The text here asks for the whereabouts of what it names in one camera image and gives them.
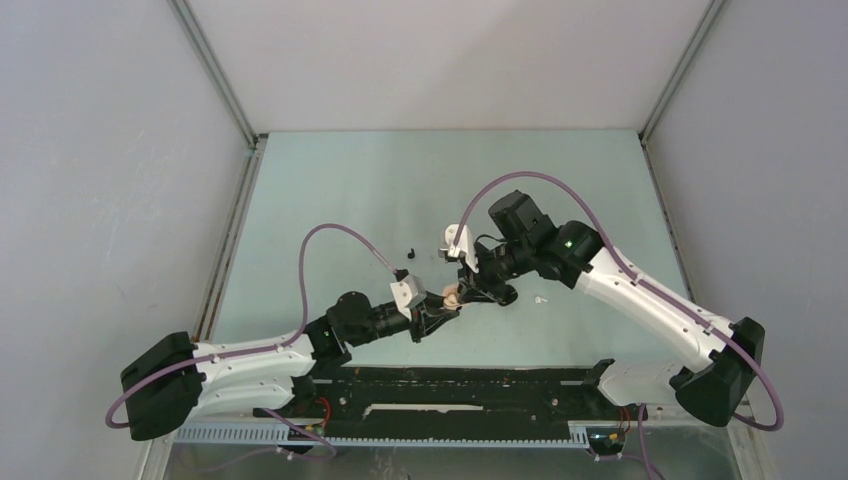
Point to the aluminium frame post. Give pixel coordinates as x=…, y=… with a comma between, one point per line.
x=249, y=163
x=707, y=22

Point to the beige earbud charging case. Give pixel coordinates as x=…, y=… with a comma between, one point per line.
x=452, y=297

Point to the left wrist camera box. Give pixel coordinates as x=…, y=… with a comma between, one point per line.
x=408, y=290

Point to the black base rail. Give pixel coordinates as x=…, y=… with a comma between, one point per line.
x=406, y=404

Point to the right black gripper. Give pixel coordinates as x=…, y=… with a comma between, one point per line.
x=469, y=291

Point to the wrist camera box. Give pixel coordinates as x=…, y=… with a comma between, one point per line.
x=408, y=290
x=457, y=245

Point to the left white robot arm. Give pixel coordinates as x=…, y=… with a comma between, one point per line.
x=177, y=379

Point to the right aluminium frame post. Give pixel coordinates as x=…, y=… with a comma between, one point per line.
x=707, y=22

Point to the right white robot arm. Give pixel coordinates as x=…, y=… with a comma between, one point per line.
x=712, y=371

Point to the left aluminium frame post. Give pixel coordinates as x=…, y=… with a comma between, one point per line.
x=249, y=163

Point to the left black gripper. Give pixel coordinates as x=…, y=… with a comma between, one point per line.
x=425, y=323

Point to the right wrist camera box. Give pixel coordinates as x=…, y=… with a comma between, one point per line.
x=457, y=245

